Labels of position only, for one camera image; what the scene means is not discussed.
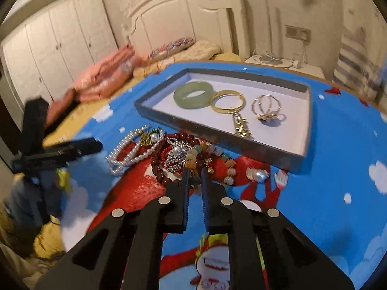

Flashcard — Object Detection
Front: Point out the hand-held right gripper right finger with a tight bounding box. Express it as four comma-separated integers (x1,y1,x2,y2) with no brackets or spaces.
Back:
201,167,356,290

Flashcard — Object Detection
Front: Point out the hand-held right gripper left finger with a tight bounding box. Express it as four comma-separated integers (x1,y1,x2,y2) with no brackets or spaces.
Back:
36,167,191,290

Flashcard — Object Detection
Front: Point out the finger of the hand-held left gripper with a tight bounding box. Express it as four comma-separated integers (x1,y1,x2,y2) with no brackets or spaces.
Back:
42,137,103,161
22,97,49,155

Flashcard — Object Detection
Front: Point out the silver rhinestone pearl brooch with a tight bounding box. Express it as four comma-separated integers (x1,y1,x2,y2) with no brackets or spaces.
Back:
163,137,192,174

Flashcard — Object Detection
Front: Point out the multicolour stone bead bracelet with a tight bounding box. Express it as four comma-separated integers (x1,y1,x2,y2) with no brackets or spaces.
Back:
185,142,237,188

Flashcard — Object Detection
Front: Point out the dark red bead bracelet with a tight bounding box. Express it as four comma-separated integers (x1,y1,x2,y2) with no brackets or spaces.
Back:
150,132,201,188

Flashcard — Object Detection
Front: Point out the white pearl necklace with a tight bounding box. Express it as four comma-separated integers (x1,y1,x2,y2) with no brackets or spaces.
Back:
106,124,165,176

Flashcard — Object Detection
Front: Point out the green gold round pendant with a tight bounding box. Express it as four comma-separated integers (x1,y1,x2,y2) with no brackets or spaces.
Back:
139,131,154,147

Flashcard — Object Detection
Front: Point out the grey shallow tray box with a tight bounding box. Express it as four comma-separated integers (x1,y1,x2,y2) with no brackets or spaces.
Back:
134,68,313,173

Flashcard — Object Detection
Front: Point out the pearl earring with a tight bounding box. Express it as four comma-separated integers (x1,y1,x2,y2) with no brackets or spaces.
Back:
246,167,269,183

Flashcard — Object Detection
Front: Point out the pink folded blanket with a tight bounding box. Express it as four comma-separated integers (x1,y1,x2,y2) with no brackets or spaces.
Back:
45,45,146,133

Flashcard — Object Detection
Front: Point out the gold hoop with pendant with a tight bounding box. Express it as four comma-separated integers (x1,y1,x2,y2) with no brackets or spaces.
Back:
211,90,254,139

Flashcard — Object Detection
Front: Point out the green jade bangle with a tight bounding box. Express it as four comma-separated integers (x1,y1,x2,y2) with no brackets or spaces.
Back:
173,81,216,109

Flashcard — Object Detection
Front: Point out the white wardrobe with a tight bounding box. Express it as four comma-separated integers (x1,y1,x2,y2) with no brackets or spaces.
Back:
0,0,118,112

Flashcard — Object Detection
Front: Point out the patterned pillow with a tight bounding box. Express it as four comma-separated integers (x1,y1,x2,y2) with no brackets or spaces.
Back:
147,37,195,61

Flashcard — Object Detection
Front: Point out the cream quilt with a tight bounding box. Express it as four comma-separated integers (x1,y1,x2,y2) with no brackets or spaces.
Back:
181,40,223,62

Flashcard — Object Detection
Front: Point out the white desk lamp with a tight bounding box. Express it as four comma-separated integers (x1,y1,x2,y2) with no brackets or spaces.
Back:
253,0,291,67

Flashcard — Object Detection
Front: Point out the white bed headboard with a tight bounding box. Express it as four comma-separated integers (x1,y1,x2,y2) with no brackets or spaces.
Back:
121,0,251,61

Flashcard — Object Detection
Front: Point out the white nightstand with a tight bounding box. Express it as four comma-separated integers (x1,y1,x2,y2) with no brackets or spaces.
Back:
243,55,325,80

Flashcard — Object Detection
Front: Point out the ship printed curtain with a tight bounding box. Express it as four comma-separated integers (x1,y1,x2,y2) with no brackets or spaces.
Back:
333,0,387,97

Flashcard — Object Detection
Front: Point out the gold ring bracelet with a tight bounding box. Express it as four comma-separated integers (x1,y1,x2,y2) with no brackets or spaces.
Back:
252,94,286,123

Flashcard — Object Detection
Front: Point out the wall socket panel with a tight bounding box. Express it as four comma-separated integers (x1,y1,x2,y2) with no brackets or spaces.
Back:
285,25,312,41

